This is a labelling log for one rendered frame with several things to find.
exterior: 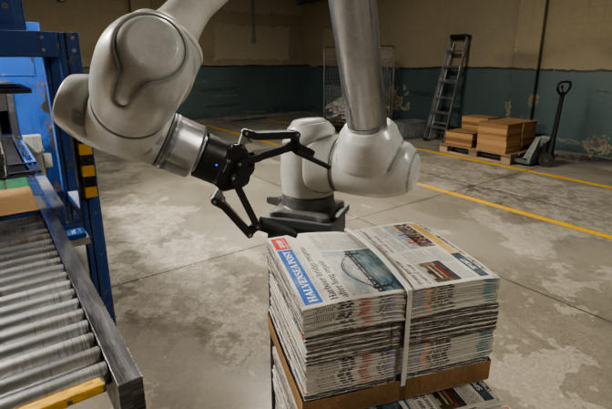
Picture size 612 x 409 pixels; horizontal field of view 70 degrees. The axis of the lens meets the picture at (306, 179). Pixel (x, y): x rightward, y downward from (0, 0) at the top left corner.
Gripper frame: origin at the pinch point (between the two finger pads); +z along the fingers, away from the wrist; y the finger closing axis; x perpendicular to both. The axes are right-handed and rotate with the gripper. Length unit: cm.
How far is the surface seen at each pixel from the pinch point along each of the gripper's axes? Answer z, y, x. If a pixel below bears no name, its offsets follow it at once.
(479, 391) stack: 43.0, 19.0, 14.7
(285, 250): 4.1, 12.7, -7.4
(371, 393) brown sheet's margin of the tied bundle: 21.9, 25.5, 13.1
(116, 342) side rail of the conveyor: -16, 52, -26
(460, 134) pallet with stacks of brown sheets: 399, -107, -499
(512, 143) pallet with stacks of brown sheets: 436, -121, -433
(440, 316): 27.6, 8.3, 13.0
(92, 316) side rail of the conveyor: -22, 56, -39
